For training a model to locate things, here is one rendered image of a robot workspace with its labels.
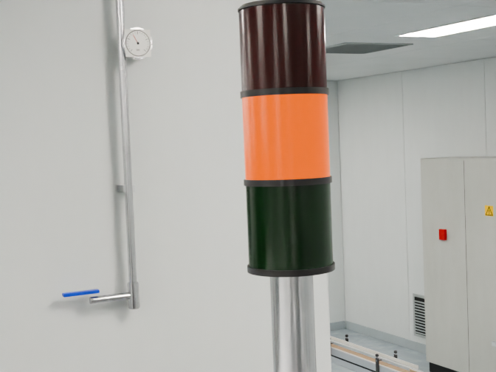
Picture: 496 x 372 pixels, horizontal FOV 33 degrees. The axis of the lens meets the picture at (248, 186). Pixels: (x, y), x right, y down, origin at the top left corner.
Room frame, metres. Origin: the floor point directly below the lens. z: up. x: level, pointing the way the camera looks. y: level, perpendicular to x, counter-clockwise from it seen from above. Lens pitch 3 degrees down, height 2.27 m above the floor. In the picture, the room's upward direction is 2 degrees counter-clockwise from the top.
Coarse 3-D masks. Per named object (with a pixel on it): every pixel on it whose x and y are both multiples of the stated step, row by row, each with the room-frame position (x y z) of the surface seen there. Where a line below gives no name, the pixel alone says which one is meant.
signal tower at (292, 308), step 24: (264, 0) 0.46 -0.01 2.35; (288, 0) 0.46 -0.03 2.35; (312, 0) 0.47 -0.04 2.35; (288, 288) 0.47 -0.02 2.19; (312, 288) 0.48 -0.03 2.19; (288, 312) 0.47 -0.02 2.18; (312, 312) 0.48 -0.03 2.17; (288, 336) 0.47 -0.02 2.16; (312, 336) 0.48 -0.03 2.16; (288, 360) 0.47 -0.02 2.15; (312, 360) 0.48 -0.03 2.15
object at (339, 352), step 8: (336, 344) 5.33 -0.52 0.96; (344, 344) 5.41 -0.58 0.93; (352, 344) 5.28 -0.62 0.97; (336, 352) 5.28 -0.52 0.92; (344, 352) 5.20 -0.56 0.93; (352, 352) 5.21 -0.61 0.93; (360, 352) 5.09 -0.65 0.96; (376, 352) 5.05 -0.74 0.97; (336, 360) 5.29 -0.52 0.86; (344, 360) 5.20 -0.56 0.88; (352, 360) 5.12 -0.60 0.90; (360, 360) 5.05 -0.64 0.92; (368, 360) 4.99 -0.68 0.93; (376, 360) 4.88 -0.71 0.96; (384, 360) 4.87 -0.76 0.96; (400, 360) 4.84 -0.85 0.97; (352, 368) 5.13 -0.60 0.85; (360, 368) 5.05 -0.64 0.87; (368, 368) 4.97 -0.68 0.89; (376, 368) 4.88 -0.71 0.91; (384, 368) 4.83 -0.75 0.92; (392, 368) 4.80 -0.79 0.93; (400, 368) 4.80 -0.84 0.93; (408, 368) 4.67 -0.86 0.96; (416, 368) 4.71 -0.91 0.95
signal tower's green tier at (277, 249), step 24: (264, 192) 0.46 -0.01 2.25; (288, 192) 0.46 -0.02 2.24; (312, 192) 0.46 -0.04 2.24; (264, 216) 0.46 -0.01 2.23; (288, 216) 0.46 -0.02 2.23; (312, 216) 0.46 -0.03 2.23; (264, 240) 0.46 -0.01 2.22; (288, 240) 0.46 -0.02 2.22; (312, 240) 0.46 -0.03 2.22; (264, 264) 0.47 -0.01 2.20; (288, 264) 0.46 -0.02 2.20; (312, 264) 0.46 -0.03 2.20
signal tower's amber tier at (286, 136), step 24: (264, 96) 0.46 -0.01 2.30; (288, 96) 0.46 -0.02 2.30; (312, 96) 0.46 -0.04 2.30; (264, 120) 0.46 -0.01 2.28; (288, 120) 0.46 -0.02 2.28; (312, 120) 0.46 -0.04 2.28; (264, 144) 0.46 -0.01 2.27; (288, 144) 0.46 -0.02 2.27; (312, 144) 0.46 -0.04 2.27; (264, 168) 0.46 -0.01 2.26; (288, 168) 0.46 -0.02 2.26; (312, 168) 0.46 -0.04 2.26
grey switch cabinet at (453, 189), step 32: (448, 160) 7.64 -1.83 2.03; (480, 160) 7.27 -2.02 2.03; (448, 192) 7.65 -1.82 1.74; (480, 192) 7.27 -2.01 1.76; (448, 224) 7.66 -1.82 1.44; (480, 224) 7.28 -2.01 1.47; (448, 256) 7.67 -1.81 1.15; (480, 256) 7.29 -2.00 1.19; (448, 288) 7.68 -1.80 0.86; (480, 288) 7.30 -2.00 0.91; (448, 320) 7.69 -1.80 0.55; (480, 320) 7.31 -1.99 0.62; (448, 352) 7.70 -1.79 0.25; (480, 352) 7.32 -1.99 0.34
